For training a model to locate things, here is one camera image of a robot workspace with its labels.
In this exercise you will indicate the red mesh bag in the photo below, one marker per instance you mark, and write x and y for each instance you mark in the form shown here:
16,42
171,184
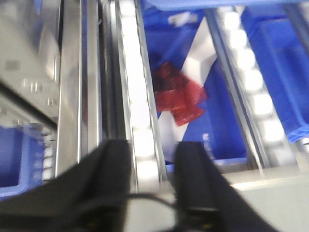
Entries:
175,92

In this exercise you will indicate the blue bin right side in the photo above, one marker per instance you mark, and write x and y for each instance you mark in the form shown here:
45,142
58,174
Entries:
284,65

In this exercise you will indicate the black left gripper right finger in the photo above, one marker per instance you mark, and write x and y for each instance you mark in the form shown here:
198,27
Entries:
205,200

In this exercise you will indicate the white packet in bin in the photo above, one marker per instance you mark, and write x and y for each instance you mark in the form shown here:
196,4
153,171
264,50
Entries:
197,66

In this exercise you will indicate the aluminium shelf upright post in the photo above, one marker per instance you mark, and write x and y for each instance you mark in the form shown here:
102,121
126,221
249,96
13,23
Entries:
68,150

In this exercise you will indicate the white roller conveyor rail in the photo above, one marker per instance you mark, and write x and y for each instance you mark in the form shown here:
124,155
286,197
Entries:
141,124

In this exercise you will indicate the blue bin lower left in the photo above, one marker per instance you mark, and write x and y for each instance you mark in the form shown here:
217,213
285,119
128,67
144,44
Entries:
21,162

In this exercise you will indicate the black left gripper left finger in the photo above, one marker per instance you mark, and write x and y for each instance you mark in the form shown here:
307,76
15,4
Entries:
102,174

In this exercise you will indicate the blue bin under rollers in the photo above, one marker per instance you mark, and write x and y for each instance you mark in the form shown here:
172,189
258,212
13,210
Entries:
169,36

